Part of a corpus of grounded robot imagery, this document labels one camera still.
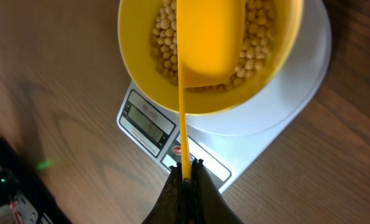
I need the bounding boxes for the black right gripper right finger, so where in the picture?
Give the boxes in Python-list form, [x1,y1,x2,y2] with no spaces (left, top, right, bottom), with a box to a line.
[188,159,243,224]

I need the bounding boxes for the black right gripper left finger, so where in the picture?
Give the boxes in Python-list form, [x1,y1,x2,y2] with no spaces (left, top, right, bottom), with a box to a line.
[142,162,185,224]

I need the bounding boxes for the yellow plastic scoop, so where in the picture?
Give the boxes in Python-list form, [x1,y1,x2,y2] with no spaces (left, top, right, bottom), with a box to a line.
[176,0,245,181]

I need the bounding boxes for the white digital kitchen scale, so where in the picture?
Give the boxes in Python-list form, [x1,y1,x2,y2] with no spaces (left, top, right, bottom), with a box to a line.
[116,0,332,192]

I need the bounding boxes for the soybeans in bowl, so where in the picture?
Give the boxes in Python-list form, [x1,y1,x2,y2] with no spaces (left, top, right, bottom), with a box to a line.
[151,0,276,91]

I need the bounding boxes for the yellow plastic bowl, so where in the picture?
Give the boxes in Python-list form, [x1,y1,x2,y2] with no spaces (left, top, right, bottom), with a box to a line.
[118,0,306,115]

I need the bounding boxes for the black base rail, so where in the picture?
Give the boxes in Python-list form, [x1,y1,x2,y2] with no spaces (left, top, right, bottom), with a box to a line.
[0,136,71,224]

